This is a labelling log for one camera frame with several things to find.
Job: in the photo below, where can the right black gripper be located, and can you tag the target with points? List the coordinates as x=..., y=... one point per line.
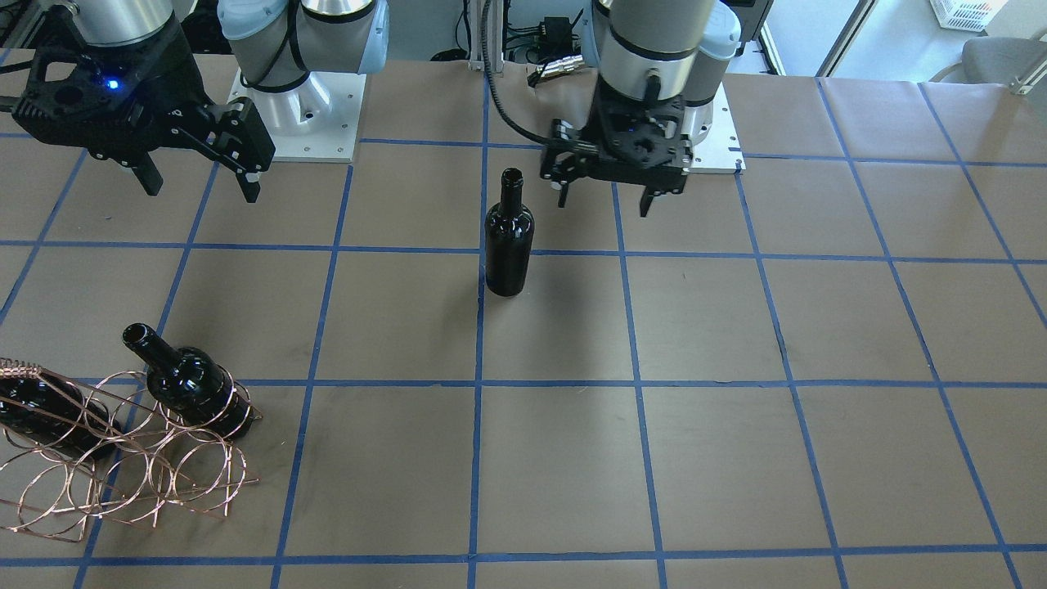
x=170, y=88

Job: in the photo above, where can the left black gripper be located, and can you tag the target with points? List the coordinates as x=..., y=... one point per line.
x=563, y=136

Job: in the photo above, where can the black wine bottle being moved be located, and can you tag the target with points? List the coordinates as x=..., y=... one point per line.
x=509, y=229

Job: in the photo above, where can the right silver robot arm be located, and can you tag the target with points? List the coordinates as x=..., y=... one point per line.
x=277, y=44

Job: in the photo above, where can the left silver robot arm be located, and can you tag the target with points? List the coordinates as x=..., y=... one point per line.
x=660, y=65

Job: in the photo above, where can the black wine bottle in rack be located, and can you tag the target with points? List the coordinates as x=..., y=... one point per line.
x=190, y=383

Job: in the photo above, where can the black wine bottle rack end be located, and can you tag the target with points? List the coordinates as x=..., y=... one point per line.
x=35, y=410

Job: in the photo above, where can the white plastic basket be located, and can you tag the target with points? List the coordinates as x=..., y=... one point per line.
x=964, y=15

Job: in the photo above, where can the black power adapter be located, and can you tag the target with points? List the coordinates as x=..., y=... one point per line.
x=555, y=34

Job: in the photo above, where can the grey chair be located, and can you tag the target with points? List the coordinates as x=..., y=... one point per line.
x=1018, y=63

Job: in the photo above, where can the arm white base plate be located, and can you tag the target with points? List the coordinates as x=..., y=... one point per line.
x=317, y=122
x=720, y=139

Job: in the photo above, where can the aluminium frame post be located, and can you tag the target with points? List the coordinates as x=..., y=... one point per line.
x=485, y=26

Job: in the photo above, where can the copper wire wine rack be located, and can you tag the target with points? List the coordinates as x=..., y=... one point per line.
x=158, y=463

